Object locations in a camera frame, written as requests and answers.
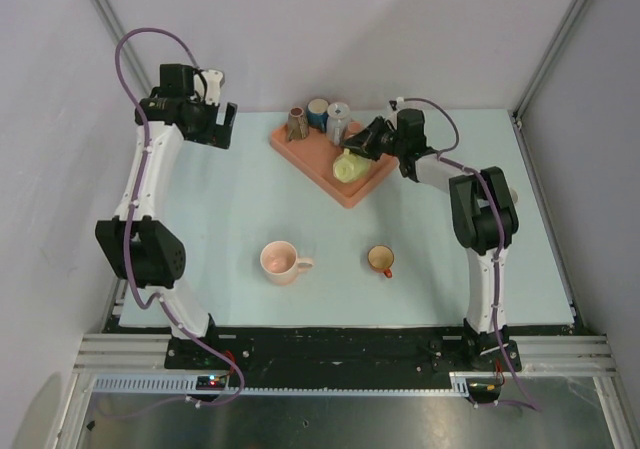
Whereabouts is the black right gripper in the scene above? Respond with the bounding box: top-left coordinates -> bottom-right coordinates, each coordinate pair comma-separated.
341,116 -> 405,162

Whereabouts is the yellow faceted mug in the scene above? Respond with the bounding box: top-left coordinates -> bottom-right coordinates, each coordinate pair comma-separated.
332,149 -> 372,184

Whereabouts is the small orange mug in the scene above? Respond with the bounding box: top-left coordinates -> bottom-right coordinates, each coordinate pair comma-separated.
367,245 -> 395,278

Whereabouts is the large peach mug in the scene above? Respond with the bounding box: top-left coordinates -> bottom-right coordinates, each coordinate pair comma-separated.
259,241 -> 314,286

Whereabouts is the grey-blue patterned mug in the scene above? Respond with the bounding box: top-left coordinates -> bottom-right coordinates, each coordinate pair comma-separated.
509,187 -> 519,206

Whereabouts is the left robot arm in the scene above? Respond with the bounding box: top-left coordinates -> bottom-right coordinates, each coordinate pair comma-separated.
95,64 -> 237,368

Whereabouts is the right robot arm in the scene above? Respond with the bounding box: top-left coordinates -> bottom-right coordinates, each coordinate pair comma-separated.
342,108 -> 519,372

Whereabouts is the white-grey mug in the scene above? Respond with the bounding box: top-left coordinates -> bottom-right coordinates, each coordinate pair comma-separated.
326,102 -> 351,146

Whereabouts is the dark blue mug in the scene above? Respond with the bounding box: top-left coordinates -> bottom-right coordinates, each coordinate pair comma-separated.
306,98 -> 329,133

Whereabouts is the brown striped mug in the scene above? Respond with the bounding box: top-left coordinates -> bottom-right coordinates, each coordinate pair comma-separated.
286,107 -> 309,142

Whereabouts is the salmon plastic tray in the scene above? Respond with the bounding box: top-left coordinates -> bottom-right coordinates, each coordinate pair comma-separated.
270,125 -> 398,209

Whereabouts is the pink mug with handle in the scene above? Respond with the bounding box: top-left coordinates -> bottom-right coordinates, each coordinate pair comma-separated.
344,121 -> 363,139

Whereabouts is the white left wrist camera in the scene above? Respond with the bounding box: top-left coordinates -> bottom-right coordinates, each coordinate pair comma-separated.
194,69 -> 225,105

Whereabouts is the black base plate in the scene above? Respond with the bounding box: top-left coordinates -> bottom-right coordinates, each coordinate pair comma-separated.
164,328 -> 522,391

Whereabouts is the aluminium frame rail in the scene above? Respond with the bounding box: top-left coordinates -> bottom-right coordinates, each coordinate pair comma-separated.
73,334 -> 170,373

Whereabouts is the grey slotted cable duct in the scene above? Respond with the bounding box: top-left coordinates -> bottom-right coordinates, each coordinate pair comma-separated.
93,374 -> 469,398

